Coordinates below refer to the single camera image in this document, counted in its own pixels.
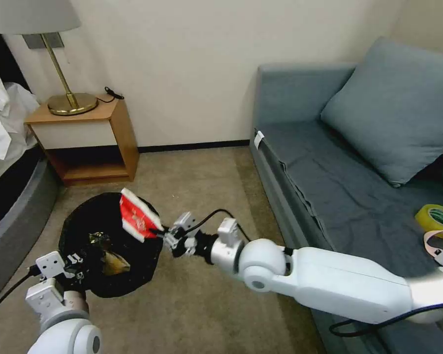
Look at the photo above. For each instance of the black round trash bin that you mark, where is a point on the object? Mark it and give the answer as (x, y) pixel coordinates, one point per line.
(140, 265)

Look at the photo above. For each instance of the brass lamp with white shade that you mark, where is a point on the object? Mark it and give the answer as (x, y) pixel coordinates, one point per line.
(33, 16)

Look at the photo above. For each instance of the grey bed base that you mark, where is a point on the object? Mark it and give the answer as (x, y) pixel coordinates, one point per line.
(11, 210)

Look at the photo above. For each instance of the blue-grey cushion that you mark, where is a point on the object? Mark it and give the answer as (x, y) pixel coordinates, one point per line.
(387, 110)

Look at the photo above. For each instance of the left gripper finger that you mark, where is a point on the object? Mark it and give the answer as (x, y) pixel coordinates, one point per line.
(75, 259)
(79, 274)

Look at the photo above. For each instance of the blue-grey sofa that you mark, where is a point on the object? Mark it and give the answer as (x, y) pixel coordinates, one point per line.
(339, 191)

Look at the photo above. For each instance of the wooden nightstand with white drawer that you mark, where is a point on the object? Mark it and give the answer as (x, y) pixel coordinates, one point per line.
(77, 134)

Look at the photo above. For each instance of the red and white wrapper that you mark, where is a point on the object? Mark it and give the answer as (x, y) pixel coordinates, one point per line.
(136, 215)

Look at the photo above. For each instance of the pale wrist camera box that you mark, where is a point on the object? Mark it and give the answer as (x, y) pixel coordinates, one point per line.
(184, 221)
(51, 266)

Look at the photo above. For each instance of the white sofa label tag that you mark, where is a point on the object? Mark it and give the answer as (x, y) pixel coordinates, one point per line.
(258, 139)

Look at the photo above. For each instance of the crumpled yellow wrapper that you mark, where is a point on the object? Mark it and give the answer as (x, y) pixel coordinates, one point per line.
(114, 263)

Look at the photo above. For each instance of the dark headboard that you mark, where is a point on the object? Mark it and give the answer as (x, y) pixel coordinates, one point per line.
(7, 59)

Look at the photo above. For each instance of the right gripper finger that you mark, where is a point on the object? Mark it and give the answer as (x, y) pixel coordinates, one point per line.
(166, 233)
(171, 242)

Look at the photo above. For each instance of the white bedding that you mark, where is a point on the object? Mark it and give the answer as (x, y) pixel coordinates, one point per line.
(0, 121)

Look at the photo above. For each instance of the grey wall socket panel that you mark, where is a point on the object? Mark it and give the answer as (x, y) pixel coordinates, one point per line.
(32, 40)

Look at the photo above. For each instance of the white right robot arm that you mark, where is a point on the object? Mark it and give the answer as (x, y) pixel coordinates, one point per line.
(339, 280)

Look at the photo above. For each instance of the yellow tape roll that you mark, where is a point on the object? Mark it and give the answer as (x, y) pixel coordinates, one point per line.
(424, 217)

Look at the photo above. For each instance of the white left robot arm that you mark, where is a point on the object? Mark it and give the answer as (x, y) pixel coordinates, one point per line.
(64, 328)

